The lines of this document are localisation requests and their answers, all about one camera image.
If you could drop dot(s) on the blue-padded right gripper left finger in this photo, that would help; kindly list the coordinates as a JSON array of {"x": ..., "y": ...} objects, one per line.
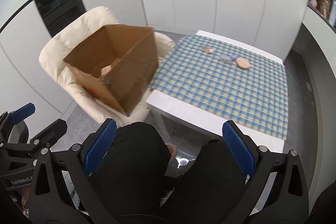
[{"x": 50, "y": 200}]

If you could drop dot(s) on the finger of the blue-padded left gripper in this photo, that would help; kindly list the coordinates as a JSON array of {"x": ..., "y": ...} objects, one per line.
[
  {"x": 15, "y": 117},
  {"x": 45, "y": 139}
]

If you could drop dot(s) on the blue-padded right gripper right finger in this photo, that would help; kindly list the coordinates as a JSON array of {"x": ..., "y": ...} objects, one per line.
[{"x": 287, "y": 201}]

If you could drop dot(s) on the beige square carton box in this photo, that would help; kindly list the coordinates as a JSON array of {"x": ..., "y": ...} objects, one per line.
[{"x": 106, "y": 70}]

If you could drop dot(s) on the peach teardrop sponge case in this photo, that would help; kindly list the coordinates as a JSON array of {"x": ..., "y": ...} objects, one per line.
[{"x": 243, "y": 63}]

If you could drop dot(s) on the purple tube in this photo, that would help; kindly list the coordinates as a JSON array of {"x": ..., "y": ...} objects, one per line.
[{"x": 233, "y": 58}]

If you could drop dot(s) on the small clear oblong case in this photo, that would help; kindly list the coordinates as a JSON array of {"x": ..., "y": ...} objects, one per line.
[{"x": 226, "y": 59}]

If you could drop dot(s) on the small clear glass bottle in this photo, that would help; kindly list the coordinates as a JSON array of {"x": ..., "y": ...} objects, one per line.
[{"x": 208, "y": 50}]

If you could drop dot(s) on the left hand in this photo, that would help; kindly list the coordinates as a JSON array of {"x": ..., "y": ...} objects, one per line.
[{"x": 25, "y": 200}]

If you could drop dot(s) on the blue yellow checkered tablecloth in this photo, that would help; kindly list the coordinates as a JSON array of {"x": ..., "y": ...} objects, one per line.
[{"x": 256, "y": 98}]

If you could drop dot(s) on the white table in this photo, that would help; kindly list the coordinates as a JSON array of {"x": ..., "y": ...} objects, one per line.
[{"x": 195, "y": 118}]

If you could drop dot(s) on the cream padded armchair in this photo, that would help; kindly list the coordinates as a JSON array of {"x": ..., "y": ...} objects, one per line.
[{"x": 52, "y": 57}]

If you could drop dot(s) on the brown cardboard box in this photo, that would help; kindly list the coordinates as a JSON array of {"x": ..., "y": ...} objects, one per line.
[{"x": 132, "y": 53}]

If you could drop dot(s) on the pink plush toy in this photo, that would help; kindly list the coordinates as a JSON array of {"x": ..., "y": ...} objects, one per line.
[{"x": 313, "y": 3}]

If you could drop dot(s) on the brown box on shelf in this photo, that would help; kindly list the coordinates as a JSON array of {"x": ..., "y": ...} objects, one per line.
[{"x": 324, "y": 7}]

